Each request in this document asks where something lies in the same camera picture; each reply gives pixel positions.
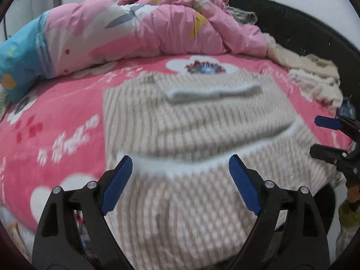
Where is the beige white houndstooth coat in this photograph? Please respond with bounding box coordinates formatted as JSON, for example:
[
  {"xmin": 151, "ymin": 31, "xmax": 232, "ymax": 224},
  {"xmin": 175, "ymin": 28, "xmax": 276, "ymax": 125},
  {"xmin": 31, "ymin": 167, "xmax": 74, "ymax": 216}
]
[{"xmin": 103, "ymin": 70, "xmax": 336, "ymax": 269}]

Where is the cream fleece blanket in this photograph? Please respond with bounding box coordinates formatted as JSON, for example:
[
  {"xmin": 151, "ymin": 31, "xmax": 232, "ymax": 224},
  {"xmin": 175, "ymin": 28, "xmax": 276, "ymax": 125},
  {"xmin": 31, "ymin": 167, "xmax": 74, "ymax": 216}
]
[{"xmin": 265, "ymin": 34, "xmax": 344, "ymax": 113}]

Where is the black headboard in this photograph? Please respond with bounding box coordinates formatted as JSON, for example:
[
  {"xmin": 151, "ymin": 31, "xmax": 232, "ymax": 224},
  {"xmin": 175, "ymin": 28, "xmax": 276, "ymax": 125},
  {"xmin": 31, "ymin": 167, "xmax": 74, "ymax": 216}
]
[{"xmin": 229, "ymin": 0, "xmax": 359, "ymax": 106}]

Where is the pink floral bed sheet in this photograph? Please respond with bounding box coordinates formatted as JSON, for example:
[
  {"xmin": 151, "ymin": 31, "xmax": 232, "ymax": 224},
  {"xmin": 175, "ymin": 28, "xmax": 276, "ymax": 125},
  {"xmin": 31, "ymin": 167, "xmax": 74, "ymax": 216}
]
[{"xmin": 0, "ymin": 53, "xmax": 355, "ymax": 259}]

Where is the plaid green garment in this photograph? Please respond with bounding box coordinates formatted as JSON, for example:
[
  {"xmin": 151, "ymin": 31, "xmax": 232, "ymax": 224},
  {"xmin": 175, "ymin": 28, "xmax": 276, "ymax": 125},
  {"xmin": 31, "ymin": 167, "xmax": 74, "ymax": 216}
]
[{"xmin": 226, "ymin": 6, "xmax": 258, "ymax": 25}]

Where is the pink floral quilt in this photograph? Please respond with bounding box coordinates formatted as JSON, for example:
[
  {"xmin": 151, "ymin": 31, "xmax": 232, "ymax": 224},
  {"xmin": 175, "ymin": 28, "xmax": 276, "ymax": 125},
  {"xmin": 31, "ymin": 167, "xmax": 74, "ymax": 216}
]
[{"xmin": 1, "ymin": 0, "xmax": 268, "ymax": 103}]

